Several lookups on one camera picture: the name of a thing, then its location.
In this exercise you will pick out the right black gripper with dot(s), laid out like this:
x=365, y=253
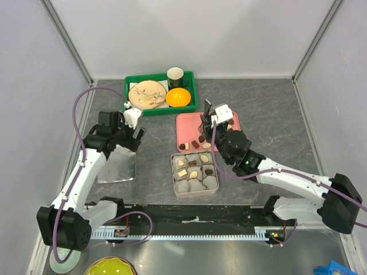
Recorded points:
x=221, y=125

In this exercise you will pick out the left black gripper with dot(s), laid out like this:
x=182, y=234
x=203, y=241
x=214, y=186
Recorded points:
x=131, y=143

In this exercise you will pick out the white oval chocolate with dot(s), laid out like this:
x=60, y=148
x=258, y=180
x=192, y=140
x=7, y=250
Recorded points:
x=204, y=158

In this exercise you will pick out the metal serving tongs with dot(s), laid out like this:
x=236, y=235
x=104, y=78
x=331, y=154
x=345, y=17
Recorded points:
x=207, y=110

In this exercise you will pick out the brown chocolate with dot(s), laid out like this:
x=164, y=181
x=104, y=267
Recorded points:
x=193, y=163

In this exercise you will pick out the pink plastic tray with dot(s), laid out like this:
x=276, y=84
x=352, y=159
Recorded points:
x=188, y=134

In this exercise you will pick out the pink chocolate tin box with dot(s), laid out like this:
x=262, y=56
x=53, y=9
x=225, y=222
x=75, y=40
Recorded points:
x=184, y=187

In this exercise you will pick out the white almond chocolate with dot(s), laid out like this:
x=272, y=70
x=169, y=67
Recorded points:
x=193, y=175

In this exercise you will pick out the white square chocolate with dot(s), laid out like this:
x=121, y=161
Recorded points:
x=182, y=173

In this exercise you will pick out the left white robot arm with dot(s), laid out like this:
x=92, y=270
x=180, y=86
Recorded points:
x=66, y=224

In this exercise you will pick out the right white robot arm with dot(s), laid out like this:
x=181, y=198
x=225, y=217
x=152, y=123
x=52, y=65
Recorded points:
x=333, y=201

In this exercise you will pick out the silver tin lid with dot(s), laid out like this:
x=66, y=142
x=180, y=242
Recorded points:
x=120, y=167

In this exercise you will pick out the beige floral plate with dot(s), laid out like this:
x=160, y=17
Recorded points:
x=147, y=94

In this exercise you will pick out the orange bowl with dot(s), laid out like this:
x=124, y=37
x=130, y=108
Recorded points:
x=178, y=97

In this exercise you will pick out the dark green mug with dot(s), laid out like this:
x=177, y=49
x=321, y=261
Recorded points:
x=176, y=79

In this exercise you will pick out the yellow bowl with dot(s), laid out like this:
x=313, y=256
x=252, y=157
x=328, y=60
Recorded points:
x=111, y=265

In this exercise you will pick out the pale green bowl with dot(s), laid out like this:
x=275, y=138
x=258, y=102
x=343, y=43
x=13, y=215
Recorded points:
x=70, y=258

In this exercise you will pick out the blue plastic object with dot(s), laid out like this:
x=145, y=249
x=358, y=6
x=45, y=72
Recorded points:
x=333, y=268

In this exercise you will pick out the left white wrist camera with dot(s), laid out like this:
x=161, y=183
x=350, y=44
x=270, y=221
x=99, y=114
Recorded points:
x=131, y=117

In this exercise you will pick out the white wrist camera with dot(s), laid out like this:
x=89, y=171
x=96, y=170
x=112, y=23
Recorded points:
x=221, y=114
x=131, y=117

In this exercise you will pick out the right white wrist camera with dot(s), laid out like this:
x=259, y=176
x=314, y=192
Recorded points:
x=221, y=114

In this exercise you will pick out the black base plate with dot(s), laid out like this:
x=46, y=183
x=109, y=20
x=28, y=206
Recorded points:
x=198, y=219

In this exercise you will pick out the light blue cable duct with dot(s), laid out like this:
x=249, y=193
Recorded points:
x=113, y=234

